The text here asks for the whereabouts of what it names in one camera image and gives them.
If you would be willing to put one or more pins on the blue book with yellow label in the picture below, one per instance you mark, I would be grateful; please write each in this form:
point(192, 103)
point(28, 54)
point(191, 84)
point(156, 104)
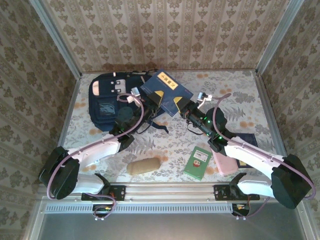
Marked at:
point(170, 97)
point(250, 141)

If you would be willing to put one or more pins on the aluminium side rail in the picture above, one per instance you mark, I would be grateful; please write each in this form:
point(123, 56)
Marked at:
point(270, 112)
point(67, 117)

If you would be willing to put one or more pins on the floral table cover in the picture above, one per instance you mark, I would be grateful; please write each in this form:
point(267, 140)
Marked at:
point(237, 87)

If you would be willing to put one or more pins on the pink pencil case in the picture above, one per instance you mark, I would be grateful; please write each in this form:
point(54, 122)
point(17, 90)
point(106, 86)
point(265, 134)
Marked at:
point(226, 165)

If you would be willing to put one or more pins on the aluminium frame post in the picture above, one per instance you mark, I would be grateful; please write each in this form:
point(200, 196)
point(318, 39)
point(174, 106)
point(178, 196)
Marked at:
point(57, 37)
point(278, 37)

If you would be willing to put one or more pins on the aluminium mounting rail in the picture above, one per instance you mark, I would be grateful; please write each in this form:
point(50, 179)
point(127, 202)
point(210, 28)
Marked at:
point(170, 191)

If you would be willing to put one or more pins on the grey metal panel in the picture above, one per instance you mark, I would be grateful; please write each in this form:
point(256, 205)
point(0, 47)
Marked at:
point(170, 227)

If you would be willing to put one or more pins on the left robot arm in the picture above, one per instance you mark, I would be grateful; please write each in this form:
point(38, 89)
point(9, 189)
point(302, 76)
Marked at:
point(95, 152)

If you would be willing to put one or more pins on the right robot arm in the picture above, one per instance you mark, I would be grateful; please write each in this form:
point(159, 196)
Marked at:
point(250, 155)

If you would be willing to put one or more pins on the green notebook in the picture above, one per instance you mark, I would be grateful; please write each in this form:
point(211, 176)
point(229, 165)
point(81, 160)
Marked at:
point(197, 165)

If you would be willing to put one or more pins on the tan fabric pencil pouch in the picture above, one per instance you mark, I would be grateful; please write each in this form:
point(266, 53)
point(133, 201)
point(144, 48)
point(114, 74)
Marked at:
point(142, 166)

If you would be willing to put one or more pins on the navy blue backpack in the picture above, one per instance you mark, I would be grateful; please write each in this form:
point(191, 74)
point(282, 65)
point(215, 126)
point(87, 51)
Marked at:
point(105, 95)

